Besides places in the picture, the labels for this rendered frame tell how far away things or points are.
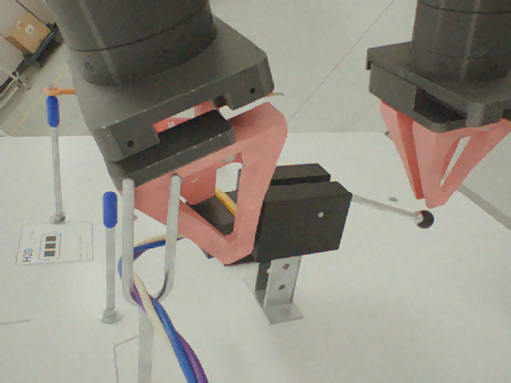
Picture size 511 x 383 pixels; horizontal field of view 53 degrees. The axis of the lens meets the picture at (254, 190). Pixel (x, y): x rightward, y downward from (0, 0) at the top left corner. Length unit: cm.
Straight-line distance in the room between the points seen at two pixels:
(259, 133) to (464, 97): 13
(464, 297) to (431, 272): 3
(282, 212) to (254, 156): 9
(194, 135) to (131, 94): 3
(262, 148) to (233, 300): 17
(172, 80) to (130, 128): 2
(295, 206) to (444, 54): 12
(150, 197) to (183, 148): 2
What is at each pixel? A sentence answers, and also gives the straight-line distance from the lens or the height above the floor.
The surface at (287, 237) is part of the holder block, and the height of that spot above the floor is 111.
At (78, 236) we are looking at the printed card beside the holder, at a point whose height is 115.
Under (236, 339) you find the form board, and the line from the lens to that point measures 32.
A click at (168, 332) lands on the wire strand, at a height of 120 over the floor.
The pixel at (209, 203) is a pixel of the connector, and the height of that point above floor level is 115.
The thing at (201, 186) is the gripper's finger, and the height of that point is 116.
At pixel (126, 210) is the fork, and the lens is 18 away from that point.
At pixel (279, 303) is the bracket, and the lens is 34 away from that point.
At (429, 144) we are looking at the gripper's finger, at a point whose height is 108.
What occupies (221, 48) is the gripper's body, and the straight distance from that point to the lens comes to 20.
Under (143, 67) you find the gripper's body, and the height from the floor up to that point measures 125.
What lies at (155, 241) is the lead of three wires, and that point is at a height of 117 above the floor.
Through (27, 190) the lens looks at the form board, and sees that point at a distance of 46.
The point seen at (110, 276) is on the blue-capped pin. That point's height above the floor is 116.
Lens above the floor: 130
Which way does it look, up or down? 35 degrees down
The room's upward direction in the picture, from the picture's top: 50 degrees counter-clockwise
